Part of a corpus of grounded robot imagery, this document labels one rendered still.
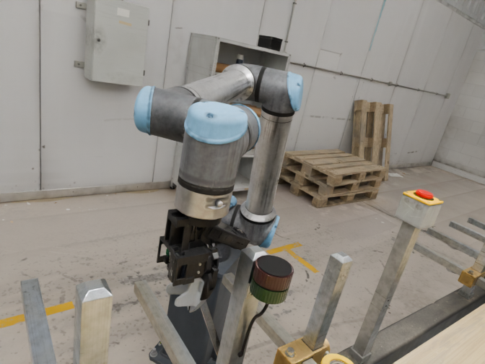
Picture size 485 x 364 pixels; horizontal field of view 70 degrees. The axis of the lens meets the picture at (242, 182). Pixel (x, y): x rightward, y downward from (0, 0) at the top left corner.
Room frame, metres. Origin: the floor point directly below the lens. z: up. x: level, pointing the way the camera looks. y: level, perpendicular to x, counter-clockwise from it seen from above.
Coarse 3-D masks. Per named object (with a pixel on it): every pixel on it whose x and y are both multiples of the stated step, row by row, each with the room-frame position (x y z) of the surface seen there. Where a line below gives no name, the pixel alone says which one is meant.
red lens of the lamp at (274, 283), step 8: (256, 264) 0.45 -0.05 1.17; (256, 272) 0.45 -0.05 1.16; (264, 272) 0.44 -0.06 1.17; (256, 280) 0.44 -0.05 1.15; (264, 280) 0.43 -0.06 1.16; (272, 280) 0.43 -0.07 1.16; (280, 280) 0.43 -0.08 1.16; (288, 280) 0.44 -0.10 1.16; (272, 288) 0.43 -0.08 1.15; (280, 288) 0.43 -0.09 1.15
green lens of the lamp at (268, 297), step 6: (252, 276) 0.46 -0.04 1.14; (252, 282) 0.45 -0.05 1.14; (252, 288) 0.45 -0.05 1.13; (258, 288) 0.44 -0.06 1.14; (288, 288) 0.45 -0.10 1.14; (252, 294) 0.44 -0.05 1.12; (258, 294) 0.44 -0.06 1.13; (264, 294) 0.43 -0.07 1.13; (270, 294) 0.43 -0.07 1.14; (276, 294) 0.43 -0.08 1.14; (282, 294) 0.44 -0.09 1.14; (264, 300) 0.43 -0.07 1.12; (270, 300) 0.43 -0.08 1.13; (276, 300) 0.43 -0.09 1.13; (282, 300) 0.44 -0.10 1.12
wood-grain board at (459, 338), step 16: (464, 320) 0.81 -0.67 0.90; (480, 320) 0.83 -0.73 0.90; (448, 336) 0.73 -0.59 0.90; (464, 336) 0.74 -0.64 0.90; (480, 336) 0.76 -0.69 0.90; (416, 352) 0.65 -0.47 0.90; (432, 352) 0.66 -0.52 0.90; (448, 352) 0.67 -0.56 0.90; (464, 352) 0.68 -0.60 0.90; (480, 352) 0.69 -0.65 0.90
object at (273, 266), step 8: (264, 256) 0.48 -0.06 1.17; (272, 256) 0.48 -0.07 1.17; (264, 264) 0.46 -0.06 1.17; (272, 264) 0.46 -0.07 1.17; (280, 264) 0.47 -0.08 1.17; (288, 264) 0.47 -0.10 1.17; (272, 272) 0.44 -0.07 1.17; (280, 272) 0.44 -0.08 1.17; (288, 272) 0.45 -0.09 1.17; (248, 288) 0.47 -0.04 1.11; (264, 288) 0.44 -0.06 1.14; (248, 296) 0.47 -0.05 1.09; (248, 328) 0.48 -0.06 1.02; (240, 352) 0.48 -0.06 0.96
